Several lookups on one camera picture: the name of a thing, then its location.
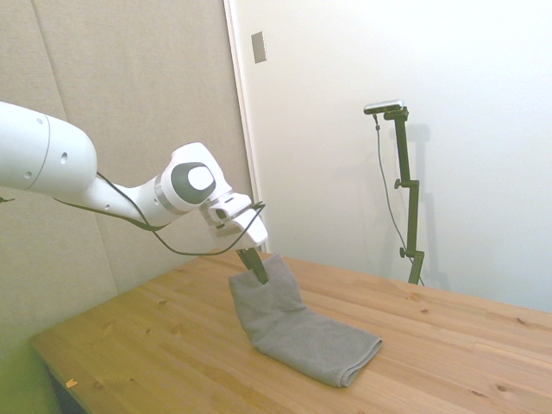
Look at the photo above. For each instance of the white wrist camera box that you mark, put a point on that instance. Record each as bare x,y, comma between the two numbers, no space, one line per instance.
228,206

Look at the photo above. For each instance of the grey terry towel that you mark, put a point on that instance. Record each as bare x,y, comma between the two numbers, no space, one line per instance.
297,328

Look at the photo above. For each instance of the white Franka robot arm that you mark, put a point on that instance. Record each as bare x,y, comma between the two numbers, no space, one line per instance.
64,159

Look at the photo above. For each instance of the white door frame trim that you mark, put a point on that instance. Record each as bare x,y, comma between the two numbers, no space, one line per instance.
243,108

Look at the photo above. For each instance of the grey camera on stand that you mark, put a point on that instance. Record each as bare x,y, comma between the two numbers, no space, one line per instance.
384,106

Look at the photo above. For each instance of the small orange tape scrap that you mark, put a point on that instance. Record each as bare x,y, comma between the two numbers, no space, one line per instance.
70,383

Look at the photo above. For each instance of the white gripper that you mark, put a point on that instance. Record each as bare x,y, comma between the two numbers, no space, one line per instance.
252,230

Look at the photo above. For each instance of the black camera stand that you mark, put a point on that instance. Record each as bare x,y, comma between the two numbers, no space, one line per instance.
409,194

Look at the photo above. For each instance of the grey wall plate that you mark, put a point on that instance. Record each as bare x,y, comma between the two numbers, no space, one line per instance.
259,47

